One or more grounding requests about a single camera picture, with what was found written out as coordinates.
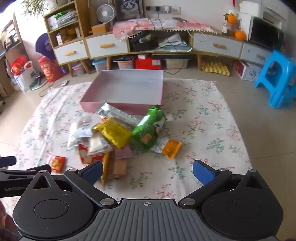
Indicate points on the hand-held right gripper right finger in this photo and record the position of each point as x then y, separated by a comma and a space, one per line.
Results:
203, 172

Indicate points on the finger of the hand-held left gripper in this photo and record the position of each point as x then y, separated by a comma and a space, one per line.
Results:
7, 161
20, 172

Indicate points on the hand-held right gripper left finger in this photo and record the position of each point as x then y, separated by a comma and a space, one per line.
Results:
93, 172

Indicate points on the long yellow snack packet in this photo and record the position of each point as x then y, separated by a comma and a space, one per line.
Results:
105, 166

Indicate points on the red white snack packet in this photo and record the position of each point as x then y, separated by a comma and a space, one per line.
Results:
84, 156

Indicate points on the brown biscuit packet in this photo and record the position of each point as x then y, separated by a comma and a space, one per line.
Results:
119, 168

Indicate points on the clear white snack packet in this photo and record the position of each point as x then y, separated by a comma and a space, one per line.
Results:
99, 144

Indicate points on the pink snack packet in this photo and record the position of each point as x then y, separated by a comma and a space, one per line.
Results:
123, 153

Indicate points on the small orange red packet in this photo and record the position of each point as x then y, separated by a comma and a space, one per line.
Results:
56, 163

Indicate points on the white packet with orange end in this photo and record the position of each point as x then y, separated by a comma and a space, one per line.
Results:
171, 148

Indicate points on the white printed snack packet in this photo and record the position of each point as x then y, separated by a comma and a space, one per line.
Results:
81, 132

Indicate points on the silver snack packet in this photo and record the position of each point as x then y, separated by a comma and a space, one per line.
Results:
115, 113

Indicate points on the green snack bag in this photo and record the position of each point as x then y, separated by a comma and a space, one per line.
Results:
145, 132

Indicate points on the pink cardboard box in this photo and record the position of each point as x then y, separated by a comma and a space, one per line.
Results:
129, 85

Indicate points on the dark red cloth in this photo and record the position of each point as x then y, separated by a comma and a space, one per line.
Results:
5, 222

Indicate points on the floral printed mat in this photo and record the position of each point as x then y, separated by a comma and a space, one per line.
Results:
203, 129

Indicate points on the white shopping bag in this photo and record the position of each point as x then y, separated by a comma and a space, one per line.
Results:
23, 80

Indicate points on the white floor device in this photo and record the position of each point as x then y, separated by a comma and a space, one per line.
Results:
65, 83

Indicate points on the red gift bag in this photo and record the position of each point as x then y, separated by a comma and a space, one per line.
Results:
19, 64

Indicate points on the small clear storage box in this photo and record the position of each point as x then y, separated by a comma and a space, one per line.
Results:
78, 69

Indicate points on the yellow egg tray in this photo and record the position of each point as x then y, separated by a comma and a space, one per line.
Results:
216, 69

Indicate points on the blue lidded storage box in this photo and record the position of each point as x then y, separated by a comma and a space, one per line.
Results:
100, 65

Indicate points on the white carton with blue print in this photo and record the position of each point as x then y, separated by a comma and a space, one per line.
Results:
248, 71

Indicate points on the wooden bookshelf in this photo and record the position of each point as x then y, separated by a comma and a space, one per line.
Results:
11, 46

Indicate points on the red cardboard box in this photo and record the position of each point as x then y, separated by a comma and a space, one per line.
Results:
148, 63

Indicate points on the purple fan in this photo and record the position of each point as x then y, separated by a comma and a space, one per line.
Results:
44, 45

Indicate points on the wooden cabinet with white drawers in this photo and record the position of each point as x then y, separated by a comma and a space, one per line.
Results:
106, 46

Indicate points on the blue plastic stool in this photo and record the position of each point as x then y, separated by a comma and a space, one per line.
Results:
281, 69

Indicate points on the orange fruit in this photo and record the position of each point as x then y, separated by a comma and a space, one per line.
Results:
231, 18
240, 35

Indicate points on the orange cardboard box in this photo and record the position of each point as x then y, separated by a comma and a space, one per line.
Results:
100, 29

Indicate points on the glass jar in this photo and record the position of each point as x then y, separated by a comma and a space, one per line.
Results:
225, 29

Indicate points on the white microwave oven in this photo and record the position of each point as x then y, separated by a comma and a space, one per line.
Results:
263, 32

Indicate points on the pink printed cloth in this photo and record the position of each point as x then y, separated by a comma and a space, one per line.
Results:
138, 25

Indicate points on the stack of shelf papers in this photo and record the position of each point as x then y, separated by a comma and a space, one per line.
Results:
66, 18

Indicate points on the green plant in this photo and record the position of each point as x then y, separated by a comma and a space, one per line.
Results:
32, 5

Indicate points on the white desk fan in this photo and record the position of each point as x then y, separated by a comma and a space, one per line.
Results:
106, 13

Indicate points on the framed cat picture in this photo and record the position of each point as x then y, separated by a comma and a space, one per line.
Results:
129, 9

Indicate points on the white foam box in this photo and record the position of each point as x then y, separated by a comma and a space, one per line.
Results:
252, 7

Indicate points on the white printer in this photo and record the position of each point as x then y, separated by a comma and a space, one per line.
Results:
275, 14

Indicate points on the wall power strip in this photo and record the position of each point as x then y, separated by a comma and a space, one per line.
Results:
161, 9

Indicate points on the red wall decoration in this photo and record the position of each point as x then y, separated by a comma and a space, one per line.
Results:
234, 2

